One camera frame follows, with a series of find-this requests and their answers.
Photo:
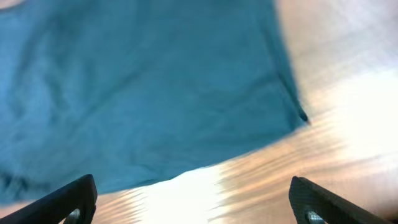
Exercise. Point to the dark blue shorts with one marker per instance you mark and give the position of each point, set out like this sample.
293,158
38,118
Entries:
137,92

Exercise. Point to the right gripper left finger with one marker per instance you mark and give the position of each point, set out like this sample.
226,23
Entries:
73,203

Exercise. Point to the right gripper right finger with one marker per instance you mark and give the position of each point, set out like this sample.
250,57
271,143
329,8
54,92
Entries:
312,203

